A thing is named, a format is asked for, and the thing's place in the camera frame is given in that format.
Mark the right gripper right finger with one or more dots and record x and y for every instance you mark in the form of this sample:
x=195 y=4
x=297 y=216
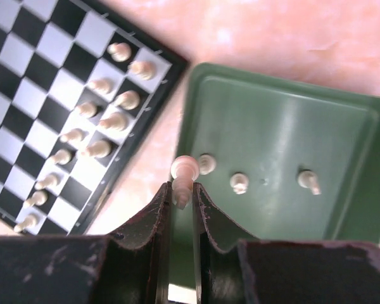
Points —
x=233 y=266

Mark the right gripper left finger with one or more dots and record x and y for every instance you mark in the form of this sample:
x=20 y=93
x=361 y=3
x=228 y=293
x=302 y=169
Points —
x=127 y=265

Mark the white pawn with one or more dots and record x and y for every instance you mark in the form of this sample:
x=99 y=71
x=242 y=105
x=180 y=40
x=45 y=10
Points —
x=51 y=180
x=38 y=198
x=61 y=157
x=101 y=86
x=86 y=109
x=29 y=221
x=75 y=135
x=119 y=51

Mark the green plastic tray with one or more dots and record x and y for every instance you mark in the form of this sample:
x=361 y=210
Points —
x=272 y=129

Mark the black white chess board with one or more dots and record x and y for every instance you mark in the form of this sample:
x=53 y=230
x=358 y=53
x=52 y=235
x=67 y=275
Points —
x=49 y=51

